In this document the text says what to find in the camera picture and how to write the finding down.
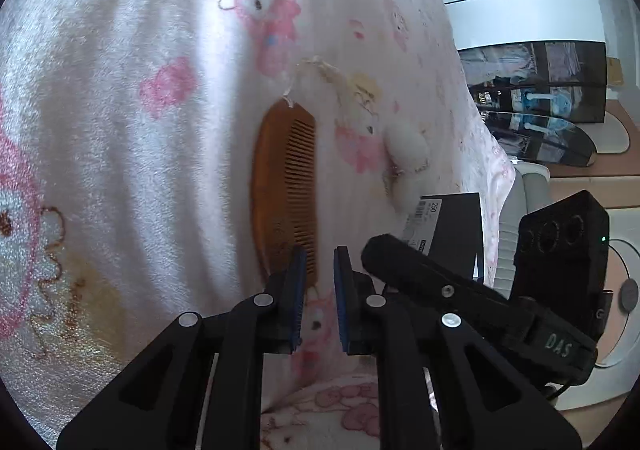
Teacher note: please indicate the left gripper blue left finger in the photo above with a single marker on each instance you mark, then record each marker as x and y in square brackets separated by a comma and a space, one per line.
[285, 315]

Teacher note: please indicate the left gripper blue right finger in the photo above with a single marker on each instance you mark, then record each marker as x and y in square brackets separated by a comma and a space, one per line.
[352, 288]

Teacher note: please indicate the brown wooden comb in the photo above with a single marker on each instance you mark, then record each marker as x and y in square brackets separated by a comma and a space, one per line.
[283, 189]

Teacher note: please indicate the grey padded headboard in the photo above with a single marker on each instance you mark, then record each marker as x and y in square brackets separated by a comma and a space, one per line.
[530, 192]

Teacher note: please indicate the black cardboard storage box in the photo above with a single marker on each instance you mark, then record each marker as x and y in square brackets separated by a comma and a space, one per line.
[448, 229]

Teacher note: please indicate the black glass display cabinet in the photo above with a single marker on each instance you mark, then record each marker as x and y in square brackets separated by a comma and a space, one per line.
[535, 96]

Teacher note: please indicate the pink bunny print blanket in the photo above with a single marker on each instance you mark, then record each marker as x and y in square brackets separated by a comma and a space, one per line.
[127, 136]

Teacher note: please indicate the cream comb tassel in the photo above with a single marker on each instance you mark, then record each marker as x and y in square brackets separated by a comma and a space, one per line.
[343, 88]

